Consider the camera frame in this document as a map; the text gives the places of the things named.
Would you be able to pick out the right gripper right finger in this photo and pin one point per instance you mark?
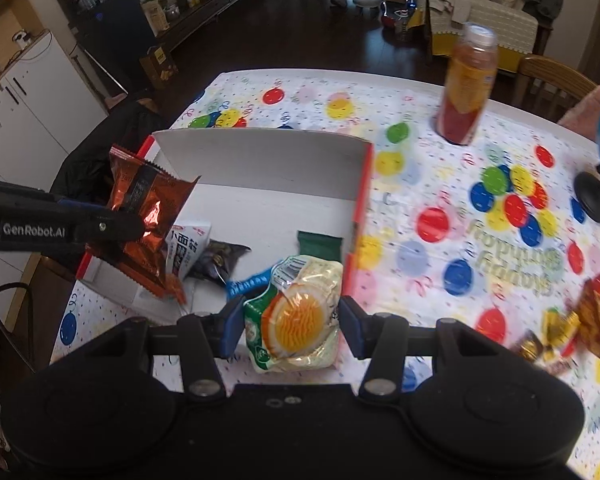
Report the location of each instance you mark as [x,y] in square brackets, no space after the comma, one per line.
[382,339]

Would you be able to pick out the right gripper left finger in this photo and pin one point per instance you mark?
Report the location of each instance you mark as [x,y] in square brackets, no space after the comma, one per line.
[202,340]

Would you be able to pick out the black sesame snack packet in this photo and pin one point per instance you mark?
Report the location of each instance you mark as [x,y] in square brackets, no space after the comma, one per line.
[217,262]

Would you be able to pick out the jelly cup snack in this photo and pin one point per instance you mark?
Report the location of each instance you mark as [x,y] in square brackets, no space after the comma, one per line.
[293,325]

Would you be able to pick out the silver white snack packet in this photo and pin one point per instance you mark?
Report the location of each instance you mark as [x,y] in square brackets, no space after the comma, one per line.
[184,245]

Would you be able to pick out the green snack packet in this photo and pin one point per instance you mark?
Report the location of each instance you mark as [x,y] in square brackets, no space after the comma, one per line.
[320,246]

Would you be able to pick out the orange foil snack packet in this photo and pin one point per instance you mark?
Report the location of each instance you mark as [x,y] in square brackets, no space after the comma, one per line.
[149,193]

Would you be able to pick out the red yellow cracker bag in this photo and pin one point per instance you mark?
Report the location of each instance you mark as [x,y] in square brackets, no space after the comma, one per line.
[588,312]

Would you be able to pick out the yellow triangular snack packet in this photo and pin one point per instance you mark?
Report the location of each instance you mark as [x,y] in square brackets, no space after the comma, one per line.
[553,348]

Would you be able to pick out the white cabinet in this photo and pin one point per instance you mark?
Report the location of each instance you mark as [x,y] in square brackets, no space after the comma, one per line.
[46,111]

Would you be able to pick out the red cardboard box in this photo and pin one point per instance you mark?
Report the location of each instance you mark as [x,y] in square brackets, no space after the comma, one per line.
[260,187]

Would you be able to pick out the orange juice bottle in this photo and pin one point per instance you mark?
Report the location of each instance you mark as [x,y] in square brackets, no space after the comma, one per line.
[468,84]

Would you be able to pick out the wooden chair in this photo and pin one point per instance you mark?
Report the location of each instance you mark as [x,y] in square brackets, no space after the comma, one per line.
[547,88]

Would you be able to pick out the sofa with yellow cover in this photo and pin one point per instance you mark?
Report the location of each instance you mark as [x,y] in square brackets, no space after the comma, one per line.
[521,27]

